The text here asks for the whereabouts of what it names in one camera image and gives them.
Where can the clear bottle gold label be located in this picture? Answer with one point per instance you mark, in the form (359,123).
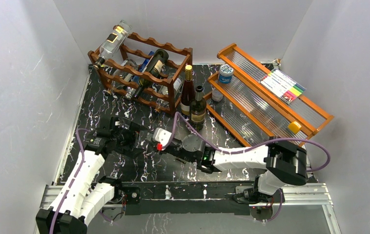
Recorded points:
(113,42)

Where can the blue lidded jar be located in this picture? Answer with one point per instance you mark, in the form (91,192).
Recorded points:
(225,74)

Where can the clear bottle white label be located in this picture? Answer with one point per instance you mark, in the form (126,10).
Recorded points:
(177,85)

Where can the blue patterned bottle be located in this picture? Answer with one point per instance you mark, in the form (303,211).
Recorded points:
(142,67)

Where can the small grey capped jar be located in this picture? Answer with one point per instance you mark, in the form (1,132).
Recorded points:
(216,95)

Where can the orange tiered display shelf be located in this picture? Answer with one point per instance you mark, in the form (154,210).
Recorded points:
(252,113)

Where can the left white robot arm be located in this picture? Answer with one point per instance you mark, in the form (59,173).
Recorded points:
(80,199)

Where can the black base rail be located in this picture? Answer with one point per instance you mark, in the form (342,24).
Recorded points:
(207,197)

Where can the dark red wine bottle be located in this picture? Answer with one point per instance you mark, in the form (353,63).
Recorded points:
(188,91)

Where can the clear glass bottle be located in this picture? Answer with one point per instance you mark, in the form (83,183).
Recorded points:
(145,143)

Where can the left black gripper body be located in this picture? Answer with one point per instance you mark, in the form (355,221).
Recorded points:
(125,139)

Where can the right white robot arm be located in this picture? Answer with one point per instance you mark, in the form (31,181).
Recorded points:
(284,164)

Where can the brown wooden wine rack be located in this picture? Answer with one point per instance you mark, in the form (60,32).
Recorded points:
(165,81)

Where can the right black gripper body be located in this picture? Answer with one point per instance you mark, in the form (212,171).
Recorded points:
(176,149)

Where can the green wine bottle brown label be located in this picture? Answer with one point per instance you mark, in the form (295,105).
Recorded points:
(198,109)

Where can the aluminium frame rail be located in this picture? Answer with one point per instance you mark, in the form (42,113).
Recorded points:
(309,194)

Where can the dark bottle cream label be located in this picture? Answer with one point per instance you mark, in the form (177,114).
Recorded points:
(154,67)

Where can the pack of coloured markers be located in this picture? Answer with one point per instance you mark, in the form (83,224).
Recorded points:
(282,86)

